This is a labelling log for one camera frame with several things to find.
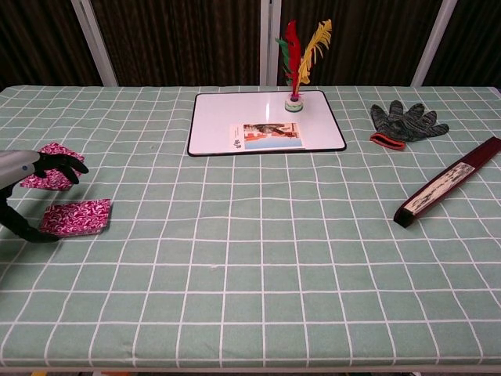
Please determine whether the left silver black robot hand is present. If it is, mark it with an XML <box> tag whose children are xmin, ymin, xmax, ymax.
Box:
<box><xmin>0</xmin><ymin>150</ymin><xmax>90</xmax><ymax>244</ymax></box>

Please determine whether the magenta patterned card pile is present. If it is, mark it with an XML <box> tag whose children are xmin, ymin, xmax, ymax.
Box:
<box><xmin>38</xmin><ymin>198</ymin><xmax>113</xmax><ymax>238</ymax></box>
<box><xmin>19</xmin><ymin>142</ymin><xmax>86</xmax><ymax>192</ymax></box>

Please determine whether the dark brown curtain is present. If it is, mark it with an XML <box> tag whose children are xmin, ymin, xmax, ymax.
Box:
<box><xmin>0</xmin><ymin>0</ymin><xmax>501</xmax><ymax>92</ymax></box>

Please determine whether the white board with black rim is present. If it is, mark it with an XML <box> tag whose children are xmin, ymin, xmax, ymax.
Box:
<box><xmin>186</xmin><ymin>89</ymin><xmax>348</xmax><ymax>157</ymax></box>

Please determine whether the illustrated postcard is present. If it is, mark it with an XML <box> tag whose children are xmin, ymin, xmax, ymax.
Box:
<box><xmin>228</xmin><ymin>121</ymin><xmax>306</xmax><ymax>152</ymax></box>

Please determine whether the green checked tablecloth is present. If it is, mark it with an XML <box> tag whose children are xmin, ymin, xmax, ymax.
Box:
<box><xmin>0</xmin><ymin>85</ymin><xmax>501</xmax><ymax>369</ymax></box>

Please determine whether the colourful feather shuttlecock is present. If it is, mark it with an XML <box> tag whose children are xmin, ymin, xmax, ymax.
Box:
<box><xmin>275</xmin><ymin>18</ymin><xmax>333</xmax><ymax>114</ymax></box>

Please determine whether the grey knit glove orange cuff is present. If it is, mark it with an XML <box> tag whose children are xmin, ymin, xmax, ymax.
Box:
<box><xmin>369</xmin><ymin>99</ymin><xmax>450</xmax><ymax>150</ymax></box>

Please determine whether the dark red folded fan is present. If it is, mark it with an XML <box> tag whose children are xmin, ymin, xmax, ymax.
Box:
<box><xmin>393</xmin><ymin>136</ymin><xmax>501</xmax><ymax>229</ymax></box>

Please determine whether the white metal frame post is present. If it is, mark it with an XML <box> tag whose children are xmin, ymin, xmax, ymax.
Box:
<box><xmin>410</xmin><ymin>0</ymin><xmax>459</xmax><ymax>88</ymax></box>
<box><xmin>70</xmin><ymin>0</ymin><xmax>119</xmax><ymax>88</ymax></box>
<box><xmin>259</xmin><ymin>0</ymin><xmax>283</xmax><ymax>88</ymax></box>

